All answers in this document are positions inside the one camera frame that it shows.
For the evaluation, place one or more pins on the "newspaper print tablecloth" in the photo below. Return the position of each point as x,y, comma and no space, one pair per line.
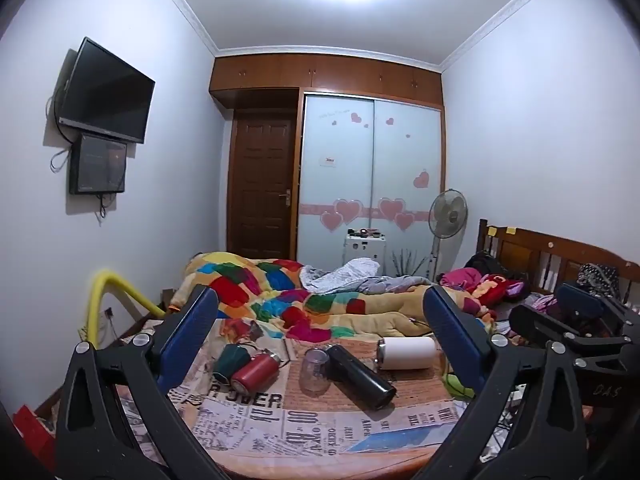
300,425

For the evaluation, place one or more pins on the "wall-mounted black television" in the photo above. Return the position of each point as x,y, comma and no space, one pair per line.
106,91

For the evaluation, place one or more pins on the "black bag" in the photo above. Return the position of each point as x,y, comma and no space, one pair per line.
492,262

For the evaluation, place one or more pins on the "yellow padded rail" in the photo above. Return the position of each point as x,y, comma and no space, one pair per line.
100,292

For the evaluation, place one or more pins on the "black thermos bottle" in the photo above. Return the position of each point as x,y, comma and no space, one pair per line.
361,377

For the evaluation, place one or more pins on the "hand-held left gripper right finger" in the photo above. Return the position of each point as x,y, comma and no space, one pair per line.
452,341

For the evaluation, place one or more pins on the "pink clothing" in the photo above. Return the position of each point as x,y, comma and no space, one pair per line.
462,277

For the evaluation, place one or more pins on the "white thermos bottle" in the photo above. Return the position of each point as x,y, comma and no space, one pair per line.
407,353

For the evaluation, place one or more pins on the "grey crumpled cloth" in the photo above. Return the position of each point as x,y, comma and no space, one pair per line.
350,275

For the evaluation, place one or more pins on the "red thermos bottle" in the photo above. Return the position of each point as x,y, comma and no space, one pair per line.
252,374

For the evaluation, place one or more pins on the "brown wooden door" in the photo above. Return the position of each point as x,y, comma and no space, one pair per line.
260,185

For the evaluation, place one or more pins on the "clear glass cup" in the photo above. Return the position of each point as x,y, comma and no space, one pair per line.
314,370

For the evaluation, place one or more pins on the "small white cabinet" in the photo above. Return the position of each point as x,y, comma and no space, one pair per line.
365,250

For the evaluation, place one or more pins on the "pink and red clothes pile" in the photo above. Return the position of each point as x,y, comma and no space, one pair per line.
495,287

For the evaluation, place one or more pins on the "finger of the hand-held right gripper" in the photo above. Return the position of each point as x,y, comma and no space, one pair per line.
535,321
580,302

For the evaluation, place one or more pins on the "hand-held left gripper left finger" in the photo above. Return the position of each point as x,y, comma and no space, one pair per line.
192,336

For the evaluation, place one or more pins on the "frosted wardrobe with heart stickers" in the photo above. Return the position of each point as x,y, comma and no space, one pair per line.
370,170

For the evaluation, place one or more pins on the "dark green cup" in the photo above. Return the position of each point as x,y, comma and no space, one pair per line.
232,362

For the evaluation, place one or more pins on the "red box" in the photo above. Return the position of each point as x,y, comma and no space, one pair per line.
35,435

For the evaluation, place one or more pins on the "small black wall monitor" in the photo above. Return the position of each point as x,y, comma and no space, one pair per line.
97,165

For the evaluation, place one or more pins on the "brown overhead cabinet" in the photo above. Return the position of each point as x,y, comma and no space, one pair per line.
325,72

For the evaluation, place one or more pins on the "patterned dark bag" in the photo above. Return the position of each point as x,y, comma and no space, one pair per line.
597,277

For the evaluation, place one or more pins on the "wooden bed headboard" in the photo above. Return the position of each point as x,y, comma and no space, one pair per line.
537,252

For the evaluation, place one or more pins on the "colourful patchwork blanket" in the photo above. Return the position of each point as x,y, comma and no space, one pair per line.
350,310

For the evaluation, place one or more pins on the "standing electric fan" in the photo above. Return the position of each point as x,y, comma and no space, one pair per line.
449,212

